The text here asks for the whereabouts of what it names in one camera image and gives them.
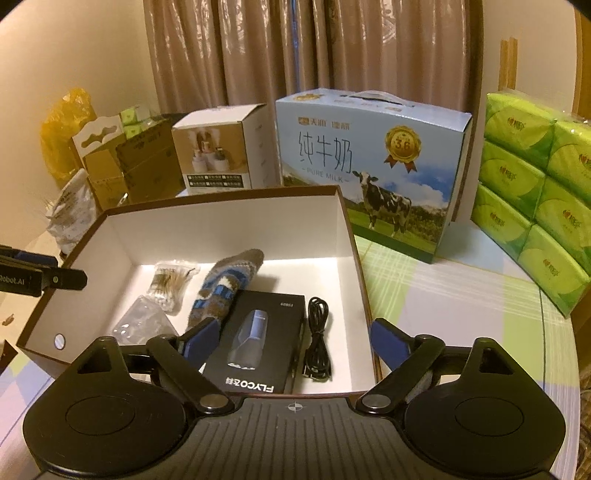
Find crumpled white plastic bag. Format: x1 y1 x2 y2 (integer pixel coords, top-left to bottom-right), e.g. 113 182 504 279
45 168 100 254

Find black shaver box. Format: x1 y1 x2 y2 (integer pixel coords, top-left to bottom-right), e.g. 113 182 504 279
203 290 308 396

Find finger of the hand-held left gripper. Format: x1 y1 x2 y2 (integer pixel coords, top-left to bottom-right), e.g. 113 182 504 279
41 269 88 292
0 247 59 269

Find clear plastic bottle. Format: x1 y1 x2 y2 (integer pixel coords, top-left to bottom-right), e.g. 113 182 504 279
111 295 178 347

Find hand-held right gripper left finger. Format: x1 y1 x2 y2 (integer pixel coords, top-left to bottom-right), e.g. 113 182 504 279
69 318 235 413

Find white cutout cardboard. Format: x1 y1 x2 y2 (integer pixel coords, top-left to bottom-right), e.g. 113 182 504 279
71 115 126 186

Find blue milk carton box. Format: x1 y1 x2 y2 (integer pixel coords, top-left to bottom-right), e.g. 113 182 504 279
274 89 472 265

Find small white product box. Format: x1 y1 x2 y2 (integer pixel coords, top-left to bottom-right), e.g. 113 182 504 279
171 104 280 195

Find cotton swab packet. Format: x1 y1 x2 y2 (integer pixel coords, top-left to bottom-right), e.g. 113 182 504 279
148 260 199 317

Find brown curtain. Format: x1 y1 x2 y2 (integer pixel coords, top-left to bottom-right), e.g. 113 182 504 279
143 0 485 137

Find yellow plastic bag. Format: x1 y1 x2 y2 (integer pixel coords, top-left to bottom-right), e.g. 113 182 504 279
41 90 100 188

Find brown cardboard storage box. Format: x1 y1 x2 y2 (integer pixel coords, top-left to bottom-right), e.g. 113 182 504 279
16 185 384 401

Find small green tissue packs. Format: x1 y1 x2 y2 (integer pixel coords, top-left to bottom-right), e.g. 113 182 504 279
121 105 155 137

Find stack of green tissue packs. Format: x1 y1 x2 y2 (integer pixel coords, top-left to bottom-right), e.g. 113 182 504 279
470 90 591 319

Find brown cardboard carton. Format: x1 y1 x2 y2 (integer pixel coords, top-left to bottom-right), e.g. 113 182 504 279
85 117 180 209

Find knitted patterned sock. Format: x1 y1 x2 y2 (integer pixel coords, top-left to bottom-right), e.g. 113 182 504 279
184 248 265 335

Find brown wooden panel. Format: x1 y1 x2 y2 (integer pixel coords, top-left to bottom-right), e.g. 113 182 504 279
573 9 591 121

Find black cable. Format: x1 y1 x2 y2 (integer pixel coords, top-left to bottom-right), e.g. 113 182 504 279
298 295 334 383

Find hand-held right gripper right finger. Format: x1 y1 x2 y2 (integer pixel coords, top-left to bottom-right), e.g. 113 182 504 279
355 318 522 413

